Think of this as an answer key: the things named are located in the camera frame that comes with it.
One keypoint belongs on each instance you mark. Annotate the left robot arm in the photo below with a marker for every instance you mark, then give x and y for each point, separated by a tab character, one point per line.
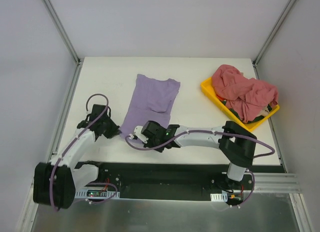
56	182

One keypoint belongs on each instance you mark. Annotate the yellow plastic tray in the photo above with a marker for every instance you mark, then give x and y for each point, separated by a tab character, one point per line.
209	92

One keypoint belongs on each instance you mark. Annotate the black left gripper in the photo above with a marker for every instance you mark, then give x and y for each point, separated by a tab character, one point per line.
110	130

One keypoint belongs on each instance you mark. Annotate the right aluminium frame post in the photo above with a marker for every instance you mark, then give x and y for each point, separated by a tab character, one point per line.
274	31

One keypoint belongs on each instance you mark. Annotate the white cloth in tray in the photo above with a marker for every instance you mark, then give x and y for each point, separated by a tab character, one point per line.
264	112

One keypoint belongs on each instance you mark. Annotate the aluminium frame post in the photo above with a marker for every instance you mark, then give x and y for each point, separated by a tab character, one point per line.
61	31
274	31

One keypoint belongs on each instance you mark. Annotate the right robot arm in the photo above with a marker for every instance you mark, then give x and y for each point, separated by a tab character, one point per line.
235	142

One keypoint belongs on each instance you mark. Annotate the white slotted cable duct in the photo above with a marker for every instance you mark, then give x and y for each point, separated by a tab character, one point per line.
95	194

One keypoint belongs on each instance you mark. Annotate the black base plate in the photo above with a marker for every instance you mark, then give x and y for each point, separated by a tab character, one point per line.
152	181

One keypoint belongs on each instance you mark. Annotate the green t shirt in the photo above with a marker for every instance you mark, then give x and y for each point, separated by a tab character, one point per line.
249	122

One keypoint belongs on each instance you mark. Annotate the purple t shirt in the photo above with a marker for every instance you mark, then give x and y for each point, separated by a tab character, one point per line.
152	100

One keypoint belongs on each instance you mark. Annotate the pink t shirt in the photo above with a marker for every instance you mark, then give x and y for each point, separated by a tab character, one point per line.
247	96

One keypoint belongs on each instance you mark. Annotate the left aluminium frame post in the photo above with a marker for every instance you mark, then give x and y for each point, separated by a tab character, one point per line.
61	31

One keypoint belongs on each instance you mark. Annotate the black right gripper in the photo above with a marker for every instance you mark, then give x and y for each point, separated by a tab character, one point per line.
146	136

